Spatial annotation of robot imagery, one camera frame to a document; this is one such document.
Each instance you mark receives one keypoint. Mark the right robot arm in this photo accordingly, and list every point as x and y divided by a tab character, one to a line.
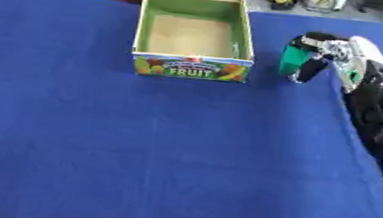
380	99

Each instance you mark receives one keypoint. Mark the green block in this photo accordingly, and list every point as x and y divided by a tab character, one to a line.
292	58

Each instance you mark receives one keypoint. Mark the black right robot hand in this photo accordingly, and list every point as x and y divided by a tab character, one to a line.
315	65

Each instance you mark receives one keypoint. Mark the cardboard box with green inside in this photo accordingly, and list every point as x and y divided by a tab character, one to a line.
192	34

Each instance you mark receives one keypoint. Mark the clear plastic bag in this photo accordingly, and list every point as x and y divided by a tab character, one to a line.
322	0

